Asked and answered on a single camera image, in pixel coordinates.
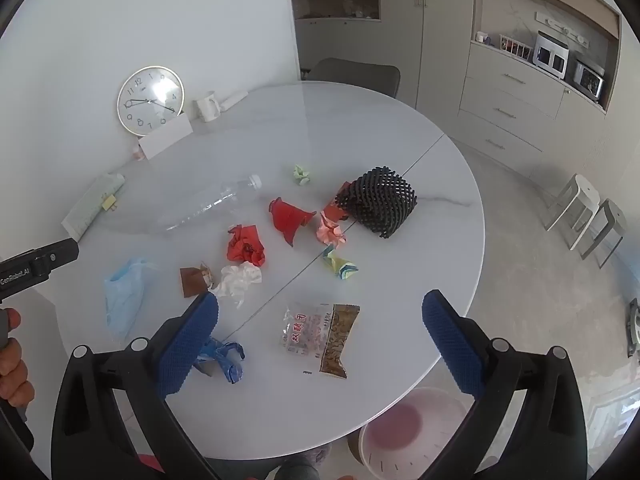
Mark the brown wrapper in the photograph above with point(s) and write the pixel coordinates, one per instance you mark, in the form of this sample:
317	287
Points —
192	280

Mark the red cloth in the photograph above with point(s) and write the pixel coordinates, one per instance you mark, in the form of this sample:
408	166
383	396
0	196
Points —
149	465

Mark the person's left hand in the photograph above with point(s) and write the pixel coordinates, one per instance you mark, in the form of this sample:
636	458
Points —
12	375

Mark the white stool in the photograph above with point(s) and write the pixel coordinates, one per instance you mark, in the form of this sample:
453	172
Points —
575	200

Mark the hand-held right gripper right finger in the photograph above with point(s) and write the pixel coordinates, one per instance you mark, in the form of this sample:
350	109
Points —
447	340

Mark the colourful paper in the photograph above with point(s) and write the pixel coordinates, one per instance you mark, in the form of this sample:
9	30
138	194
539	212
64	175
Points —
340	265

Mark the clear plastic bottle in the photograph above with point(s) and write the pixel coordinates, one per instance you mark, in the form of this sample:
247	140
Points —
215	202

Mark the light blue face mask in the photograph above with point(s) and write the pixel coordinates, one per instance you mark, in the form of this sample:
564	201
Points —
122	300

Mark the black silver countertop appliance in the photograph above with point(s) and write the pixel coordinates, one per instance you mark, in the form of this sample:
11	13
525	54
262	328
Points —
589	80

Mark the round white wall clock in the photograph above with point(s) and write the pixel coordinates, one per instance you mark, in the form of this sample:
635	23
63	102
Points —
145	95

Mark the small pink item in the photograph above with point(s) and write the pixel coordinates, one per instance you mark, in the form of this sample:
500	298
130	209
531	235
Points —
139	152

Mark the clear snack packet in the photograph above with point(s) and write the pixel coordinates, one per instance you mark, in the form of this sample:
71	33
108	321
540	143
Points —
302	332

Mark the white cylindrical tube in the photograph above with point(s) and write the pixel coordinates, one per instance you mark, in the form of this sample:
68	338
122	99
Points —
234	101

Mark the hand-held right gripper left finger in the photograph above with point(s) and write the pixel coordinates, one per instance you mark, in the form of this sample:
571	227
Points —
192	345

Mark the wall niche shelf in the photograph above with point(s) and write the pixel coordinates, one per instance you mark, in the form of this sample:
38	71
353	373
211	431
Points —
335	0

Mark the beige drawer cabinet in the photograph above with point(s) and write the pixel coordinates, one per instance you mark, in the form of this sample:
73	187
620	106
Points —
510	100

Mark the brown snack packet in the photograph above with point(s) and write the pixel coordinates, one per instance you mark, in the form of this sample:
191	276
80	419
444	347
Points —
340	340

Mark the blue wrapper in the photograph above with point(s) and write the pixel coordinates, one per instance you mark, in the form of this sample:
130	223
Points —
225	357

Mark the green paper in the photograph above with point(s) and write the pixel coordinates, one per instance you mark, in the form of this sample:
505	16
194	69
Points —
301	175

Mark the grey stool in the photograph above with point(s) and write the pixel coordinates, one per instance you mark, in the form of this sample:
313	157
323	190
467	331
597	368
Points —
607	225

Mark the red paper ball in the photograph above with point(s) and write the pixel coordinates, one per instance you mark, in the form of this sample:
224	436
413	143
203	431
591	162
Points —
245	247

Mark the silver countertop oven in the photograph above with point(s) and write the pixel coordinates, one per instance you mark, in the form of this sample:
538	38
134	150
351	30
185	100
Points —
550	55

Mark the white mug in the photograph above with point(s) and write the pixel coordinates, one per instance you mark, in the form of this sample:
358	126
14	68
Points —
206	107

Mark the orange snack wrapper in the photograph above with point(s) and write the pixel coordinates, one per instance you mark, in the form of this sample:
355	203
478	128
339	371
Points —
332	208

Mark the beige tall cupboard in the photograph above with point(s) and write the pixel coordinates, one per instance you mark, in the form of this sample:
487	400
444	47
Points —
440	35

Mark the pink translucent bin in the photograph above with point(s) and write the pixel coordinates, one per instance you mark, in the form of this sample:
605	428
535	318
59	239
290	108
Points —
400	425

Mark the pink paper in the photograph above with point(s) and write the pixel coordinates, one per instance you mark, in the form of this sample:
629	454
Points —
331	230

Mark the red wrapper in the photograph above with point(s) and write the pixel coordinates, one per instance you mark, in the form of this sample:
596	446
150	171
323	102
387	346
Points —
290	217

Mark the white wall rail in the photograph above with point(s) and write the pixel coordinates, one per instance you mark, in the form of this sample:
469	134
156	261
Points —
560	27

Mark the white tissue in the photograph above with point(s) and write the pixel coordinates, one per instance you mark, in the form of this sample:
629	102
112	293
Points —
237	282

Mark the green white packet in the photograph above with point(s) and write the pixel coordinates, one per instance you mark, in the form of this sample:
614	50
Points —
90	207

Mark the small dish rack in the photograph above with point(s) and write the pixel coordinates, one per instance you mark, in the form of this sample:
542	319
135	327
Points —
515	49

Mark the black foam net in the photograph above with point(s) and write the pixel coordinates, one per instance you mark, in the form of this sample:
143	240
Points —
377	202

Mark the grey fuzzy cloth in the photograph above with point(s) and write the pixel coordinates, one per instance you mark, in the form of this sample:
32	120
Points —
302	462

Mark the white card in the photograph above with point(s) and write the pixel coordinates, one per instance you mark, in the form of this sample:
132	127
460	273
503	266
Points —
165	137

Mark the grey dining chair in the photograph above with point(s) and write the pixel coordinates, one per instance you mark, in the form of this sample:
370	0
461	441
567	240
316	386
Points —
355	72

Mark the grey floor appliance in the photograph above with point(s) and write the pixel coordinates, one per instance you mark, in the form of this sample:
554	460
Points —
634	330

